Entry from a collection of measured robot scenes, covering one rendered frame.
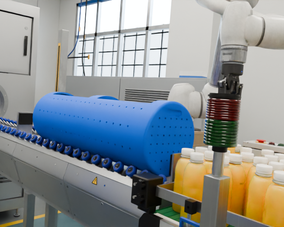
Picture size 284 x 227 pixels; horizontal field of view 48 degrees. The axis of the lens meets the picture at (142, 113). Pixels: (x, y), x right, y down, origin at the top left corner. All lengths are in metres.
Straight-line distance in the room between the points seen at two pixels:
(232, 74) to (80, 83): 3.09
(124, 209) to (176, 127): 0.36
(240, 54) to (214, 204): 0.62
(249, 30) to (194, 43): 2.99
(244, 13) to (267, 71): 2.84
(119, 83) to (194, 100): 1.80
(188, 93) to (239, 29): 0.75
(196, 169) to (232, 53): 0.43
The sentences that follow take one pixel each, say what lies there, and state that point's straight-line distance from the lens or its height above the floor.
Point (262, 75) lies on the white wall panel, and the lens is 3.98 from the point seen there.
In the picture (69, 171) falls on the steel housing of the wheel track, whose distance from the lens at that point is 1.51.
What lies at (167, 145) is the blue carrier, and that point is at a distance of 1.17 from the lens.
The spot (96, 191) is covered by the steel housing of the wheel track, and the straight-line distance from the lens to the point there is 1.33.
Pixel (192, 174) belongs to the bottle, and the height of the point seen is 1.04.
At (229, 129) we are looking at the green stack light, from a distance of 0.61.
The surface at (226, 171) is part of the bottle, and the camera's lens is 0.91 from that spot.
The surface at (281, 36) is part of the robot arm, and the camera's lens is 1.19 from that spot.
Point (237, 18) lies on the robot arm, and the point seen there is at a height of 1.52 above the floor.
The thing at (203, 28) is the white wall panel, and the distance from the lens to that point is 4.10.
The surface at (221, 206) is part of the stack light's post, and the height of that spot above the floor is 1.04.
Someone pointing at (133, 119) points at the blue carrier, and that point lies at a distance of 1.15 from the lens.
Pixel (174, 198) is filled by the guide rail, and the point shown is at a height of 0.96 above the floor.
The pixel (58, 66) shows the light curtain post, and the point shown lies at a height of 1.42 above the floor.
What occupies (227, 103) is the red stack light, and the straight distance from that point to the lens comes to 0.60.
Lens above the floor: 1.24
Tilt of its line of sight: 3 degrees down
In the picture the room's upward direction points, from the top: 4 degrees clockwise
